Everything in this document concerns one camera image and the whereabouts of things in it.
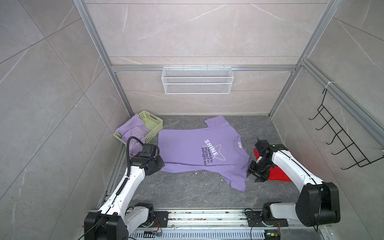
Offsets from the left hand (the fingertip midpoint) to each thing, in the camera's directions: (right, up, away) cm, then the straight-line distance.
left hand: (159, 161), depth 83 cm
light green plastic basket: (-12, +22, +30) cm, 39 cm away
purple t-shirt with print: (+36, +4, +18) cm, 40 cm away
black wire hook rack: (+88, +20, -11) cm, 91 cm away
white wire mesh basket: (+21, +51, +17) cm, 58 cm away
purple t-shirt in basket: (-24, +19, +24) cm, 39 cm away
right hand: (+50, -7, -2) cm, 51 cm away
